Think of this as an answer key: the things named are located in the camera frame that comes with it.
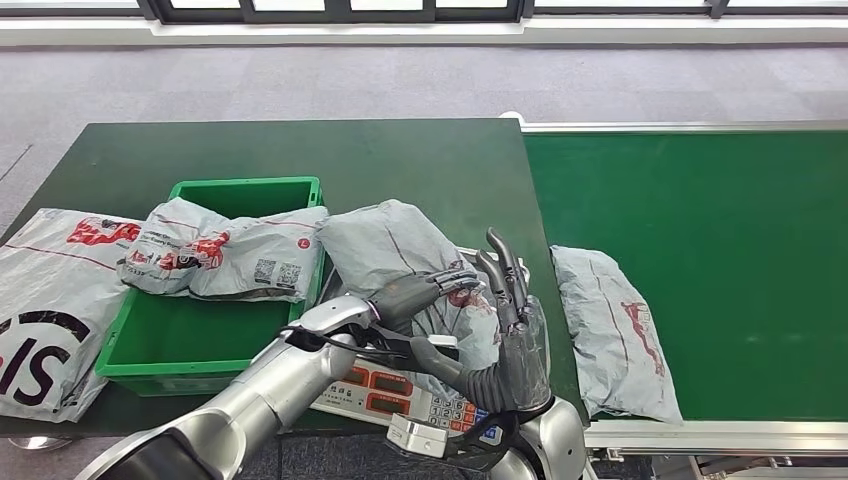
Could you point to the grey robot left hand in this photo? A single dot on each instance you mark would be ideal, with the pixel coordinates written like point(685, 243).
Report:
point(407, 298)

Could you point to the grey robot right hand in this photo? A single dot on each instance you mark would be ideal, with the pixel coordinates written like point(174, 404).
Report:
point(523, 371)

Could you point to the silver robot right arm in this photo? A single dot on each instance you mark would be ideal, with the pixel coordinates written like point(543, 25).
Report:
point(563, 444)

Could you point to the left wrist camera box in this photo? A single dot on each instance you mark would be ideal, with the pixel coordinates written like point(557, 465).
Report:
point(442, 341)

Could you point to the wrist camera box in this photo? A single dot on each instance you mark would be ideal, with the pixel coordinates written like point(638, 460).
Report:
point(417, 437)
point(442, 341)

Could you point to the dark window frame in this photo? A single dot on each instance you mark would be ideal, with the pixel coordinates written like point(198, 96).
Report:
point(331, 8)

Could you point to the electronic weighing scale steel tray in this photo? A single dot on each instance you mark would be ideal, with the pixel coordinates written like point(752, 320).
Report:
point(384, 397)

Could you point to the round metal table foot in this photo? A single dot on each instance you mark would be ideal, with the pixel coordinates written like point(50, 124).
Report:
point(36, 444)

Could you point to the grey courier package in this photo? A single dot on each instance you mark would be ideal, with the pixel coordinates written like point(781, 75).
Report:
point(384, 245)
point(609, 331)

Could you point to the green conveyor belt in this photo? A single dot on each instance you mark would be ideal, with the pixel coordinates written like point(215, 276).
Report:
point(729, 232)

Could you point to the green plastic basket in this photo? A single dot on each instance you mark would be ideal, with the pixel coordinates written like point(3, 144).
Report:
point(185, 338)

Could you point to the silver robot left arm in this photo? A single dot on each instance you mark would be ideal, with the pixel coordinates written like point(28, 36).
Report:
point(278, 391)

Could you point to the white package with QR codes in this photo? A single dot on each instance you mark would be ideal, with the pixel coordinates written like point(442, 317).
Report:
point(225, 255)

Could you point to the flat grey courier package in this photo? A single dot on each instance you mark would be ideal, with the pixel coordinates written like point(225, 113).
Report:
point(609, 331)

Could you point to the dark green table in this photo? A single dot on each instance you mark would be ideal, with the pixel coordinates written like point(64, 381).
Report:
point(397, 166)

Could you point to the large white package black letters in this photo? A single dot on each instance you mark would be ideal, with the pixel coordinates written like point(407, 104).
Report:
point(46, 298)

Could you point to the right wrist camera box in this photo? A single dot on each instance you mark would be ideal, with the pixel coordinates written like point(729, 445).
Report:
point(417, 437)

